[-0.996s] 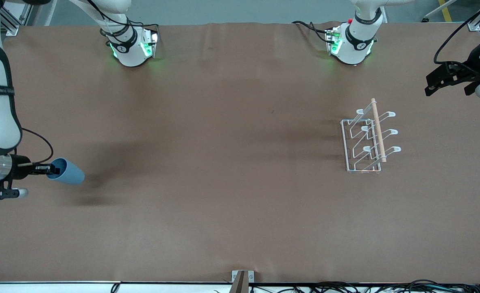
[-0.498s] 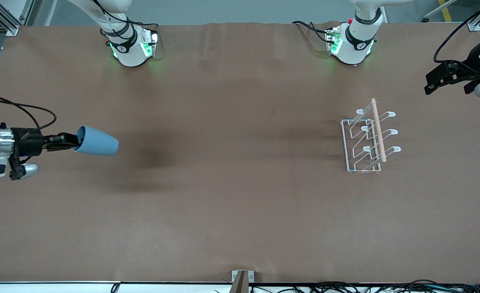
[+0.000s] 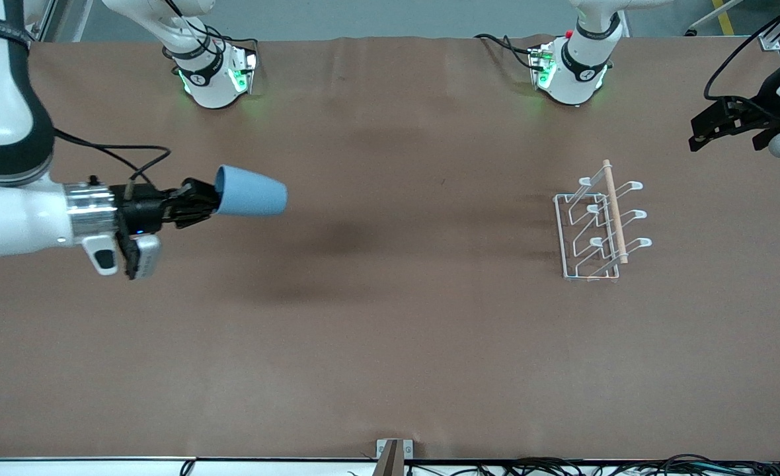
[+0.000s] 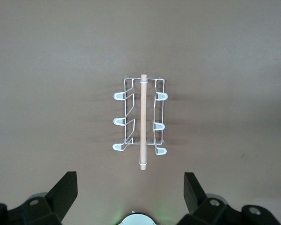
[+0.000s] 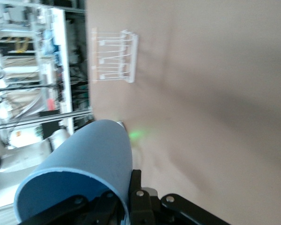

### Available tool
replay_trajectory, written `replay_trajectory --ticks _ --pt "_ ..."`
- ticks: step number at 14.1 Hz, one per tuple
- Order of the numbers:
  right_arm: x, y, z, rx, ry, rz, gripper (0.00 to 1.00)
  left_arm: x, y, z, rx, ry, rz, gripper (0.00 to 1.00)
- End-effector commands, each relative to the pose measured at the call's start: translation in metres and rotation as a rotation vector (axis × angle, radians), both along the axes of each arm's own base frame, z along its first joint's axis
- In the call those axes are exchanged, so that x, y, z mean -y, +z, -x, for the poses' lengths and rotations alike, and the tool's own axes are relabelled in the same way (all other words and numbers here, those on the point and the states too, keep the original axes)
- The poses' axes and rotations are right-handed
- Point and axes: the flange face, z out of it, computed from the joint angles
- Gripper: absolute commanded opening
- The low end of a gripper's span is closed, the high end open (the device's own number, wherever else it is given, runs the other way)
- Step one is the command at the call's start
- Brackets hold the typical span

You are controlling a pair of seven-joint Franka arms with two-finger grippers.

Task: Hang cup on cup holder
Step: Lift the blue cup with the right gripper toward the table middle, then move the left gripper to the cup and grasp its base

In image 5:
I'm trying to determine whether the white wire cup holder rack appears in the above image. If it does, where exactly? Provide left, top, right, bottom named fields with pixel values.
left=90, top=27, right=139, bottom=84

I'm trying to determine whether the white storage shelf unit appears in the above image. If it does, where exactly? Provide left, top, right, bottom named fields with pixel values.
left=0, top=0, right=89, bottom=141

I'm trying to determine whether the light blue plastic cup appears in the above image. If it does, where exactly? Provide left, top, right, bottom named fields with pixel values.
left=13, top=119, right=134, bottom=225

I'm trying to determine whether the brown table cover mat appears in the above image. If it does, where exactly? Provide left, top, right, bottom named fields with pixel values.
left=85, top=0, right=281, bottom=225

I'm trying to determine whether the aluminium frame post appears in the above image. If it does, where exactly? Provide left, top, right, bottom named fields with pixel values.
left=0, top=109, right=94, bottom=132

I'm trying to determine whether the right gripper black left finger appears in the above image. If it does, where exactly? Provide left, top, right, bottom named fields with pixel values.
left=18, top=191, right=126, bottom=225

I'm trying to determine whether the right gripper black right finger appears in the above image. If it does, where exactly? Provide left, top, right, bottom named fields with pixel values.
left=128, top=170, right=230, bottom=225

